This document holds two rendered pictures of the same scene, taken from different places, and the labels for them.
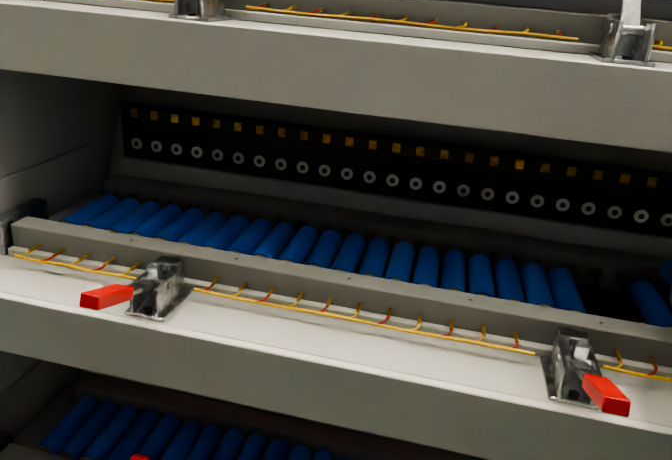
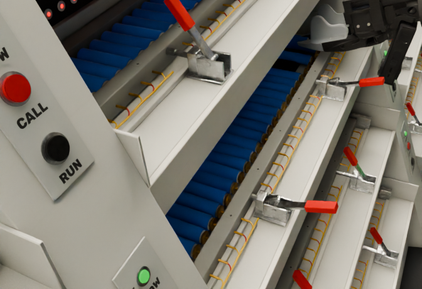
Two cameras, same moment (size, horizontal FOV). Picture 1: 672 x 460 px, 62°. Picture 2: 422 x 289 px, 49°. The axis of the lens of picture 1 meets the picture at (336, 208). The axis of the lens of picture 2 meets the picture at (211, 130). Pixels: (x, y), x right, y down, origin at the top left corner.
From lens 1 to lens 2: 59 cm
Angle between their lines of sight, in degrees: 62
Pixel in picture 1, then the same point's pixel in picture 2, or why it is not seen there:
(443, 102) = (290, 32)
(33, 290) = (256, 274)
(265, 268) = (269, 158)
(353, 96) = (275, 55)
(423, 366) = (324, 127)
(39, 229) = (209, 266)
